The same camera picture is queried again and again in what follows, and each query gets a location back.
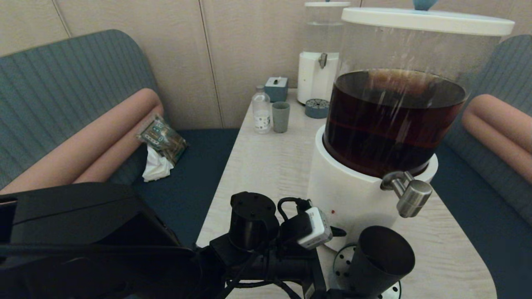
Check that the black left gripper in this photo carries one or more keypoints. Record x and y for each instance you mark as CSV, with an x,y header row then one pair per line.
x,y
299,270

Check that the black plastic cup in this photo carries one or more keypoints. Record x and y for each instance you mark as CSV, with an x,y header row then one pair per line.
x,y
380,259

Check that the large metal dispenser tap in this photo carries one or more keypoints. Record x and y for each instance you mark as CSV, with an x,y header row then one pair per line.
x,y
413,197

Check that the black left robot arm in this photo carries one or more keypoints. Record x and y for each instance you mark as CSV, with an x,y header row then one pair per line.
x,y
104,241

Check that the grey-green cup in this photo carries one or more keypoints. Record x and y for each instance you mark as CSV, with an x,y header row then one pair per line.
x,y
281,118

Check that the large blue-grey perforated drip tray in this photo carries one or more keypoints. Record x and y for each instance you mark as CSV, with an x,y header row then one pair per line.
x,y
341,265

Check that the large tea dispenser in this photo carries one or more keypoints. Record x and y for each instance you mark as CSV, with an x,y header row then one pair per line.
x,y
353,191

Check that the small blue-grey perforated drip tray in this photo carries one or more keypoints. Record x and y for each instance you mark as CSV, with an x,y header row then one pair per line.
x,y
316,109

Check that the clear plastic bottle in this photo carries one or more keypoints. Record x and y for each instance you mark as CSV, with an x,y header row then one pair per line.
x,y
262,110

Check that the blue-grey small box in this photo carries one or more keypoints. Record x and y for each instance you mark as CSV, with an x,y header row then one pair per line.
x,y
276,89

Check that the small far water dispenser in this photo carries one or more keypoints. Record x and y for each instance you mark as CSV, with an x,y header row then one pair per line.
x,y
311,79

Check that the small metal dispenser tap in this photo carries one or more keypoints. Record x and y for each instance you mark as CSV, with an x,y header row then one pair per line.
x,y
322,60

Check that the crumpled white tissue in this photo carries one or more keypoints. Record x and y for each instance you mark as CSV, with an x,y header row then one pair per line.
x,y
157,168

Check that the green snack packet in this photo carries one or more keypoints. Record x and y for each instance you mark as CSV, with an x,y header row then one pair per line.
x,y
163,139

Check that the large white dispenser lid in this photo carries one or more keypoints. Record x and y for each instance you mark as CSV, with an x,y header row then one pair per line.
x,y
424,21

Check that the teal upholstered bench sofa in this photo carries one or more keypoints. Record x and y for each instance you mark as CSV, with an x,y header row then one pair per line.
x,y
62,79
511,70

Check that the small white dispenser lid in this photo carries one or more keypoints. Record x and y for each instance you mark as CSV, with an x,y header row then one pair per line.
x,y
328,5

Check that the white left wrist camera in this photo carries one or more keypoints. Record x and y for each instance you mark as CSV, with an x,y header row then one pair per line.
x,y
318,228

